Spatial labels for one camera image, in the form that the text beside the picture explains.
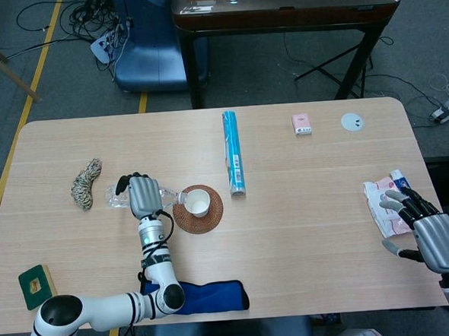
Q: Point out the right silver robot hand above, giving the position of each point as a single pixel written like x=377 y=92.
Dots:
x=440 y=244

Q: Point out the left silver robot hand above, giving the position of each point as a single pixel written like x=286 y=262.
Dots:
x=144 y=195

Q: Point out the clear plastic bottle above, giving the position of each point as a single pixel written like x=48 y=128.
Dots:
x=116 y=199

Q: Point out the white paper cup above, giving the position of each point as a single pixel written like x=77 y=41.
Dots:
x=197 y=204

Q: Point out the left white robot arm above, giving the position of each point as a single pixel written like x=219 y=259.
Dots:
x=111 y=308

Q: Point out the brown woven round coaster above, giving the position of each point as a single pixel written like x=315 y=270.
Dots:
x=205 y=224

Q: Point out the blue white toothpaste tube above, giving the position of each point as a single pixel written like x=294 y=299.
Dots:
x=399 y=178

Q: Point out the pink white wet wipes pack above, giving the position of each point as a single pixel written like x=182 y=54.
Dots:
x=374 y=191

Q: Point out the blue wrapped bag roll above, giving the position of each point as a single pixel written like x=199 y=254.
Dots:
x=234 y=156

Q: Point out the blue cloth with black trim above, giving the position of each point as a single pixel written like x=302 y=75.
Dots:
x=213 y=296

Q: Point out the grey power strip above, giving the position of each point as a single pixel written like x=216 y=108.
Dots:
x=444 y=112

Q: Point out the green yellow sponge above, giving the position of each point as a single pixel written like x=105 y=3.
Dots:
x=37 y=288

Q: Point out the blue machine base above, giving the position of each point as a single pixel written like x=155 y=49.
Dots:
x=149 y=54

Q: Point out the white round lid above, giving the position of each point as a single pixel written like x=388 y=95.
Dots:
x=352 y=122

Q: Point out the white power strip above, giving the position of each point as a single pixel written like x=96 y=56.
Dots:
x=101 y=50

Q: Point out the pink playing card box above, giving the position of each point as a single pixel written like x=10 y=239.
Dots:
x=302 y=124

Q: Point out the dark wooden mahjong table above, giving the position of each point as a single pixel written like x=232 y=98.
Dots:
x=287 y=15

